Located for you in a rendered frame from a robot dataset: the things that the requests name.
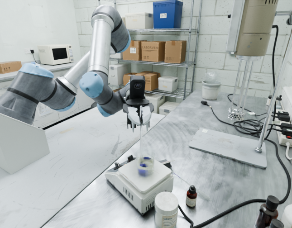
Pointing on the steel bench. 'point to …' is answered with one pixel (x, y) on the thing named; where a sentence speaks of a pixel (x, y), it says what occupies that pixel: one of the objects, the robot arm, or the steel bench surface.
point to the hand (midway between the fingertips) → (141, 119)
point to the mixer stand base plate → (229, 147)
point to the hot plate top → (159, 174)
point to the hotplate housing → (166, 183)
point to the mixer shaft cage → (237, 112)
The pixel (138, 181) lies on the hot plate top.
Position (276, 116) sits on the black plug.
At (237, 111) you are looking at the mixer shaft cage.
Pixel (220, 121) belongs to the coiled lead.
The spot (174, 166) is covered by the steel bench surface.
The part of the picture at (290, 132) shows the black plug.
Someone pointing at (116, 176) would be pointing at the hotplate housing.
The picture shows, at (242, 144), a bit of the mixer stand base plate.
